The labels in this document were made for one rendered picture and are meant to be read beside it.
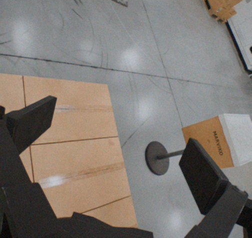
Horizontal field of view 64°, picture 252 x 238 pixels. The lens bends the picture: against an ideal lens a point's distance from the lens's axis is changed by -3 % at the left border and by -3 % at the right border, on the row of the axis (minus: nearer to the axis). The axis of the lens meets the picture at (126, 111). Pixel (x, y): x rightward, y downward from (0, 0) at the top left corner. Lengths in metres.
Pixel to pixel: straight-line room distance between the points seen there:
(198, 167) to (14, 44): 1.99
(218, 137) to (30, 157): 1.33
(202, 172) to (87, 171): 1.14
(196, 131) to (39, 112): 1.73
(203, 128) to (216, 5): 5.46
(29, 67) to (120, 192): 1.29
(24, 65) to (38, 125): 1.83
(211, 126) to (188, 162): 1.59
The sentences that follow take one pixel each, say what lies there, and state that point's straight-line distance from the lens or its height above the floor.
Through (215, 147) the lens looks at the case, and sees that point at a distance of 1.78.
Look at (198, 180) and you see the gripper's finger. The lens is 0.17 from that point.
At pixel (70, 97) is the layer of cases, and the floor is 0.54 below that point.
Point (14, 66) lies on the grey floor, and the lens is 1.96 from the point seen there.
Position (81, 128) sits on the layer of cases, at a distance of 1.31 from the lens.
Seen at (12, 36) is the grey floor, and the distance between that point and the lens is 2.12.
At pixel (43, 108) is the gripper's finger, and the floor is 1.49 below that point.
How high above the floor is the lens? 1.65
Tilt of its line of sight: 44 degrees down
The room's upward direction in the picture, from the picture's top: 63 degrees clockwise
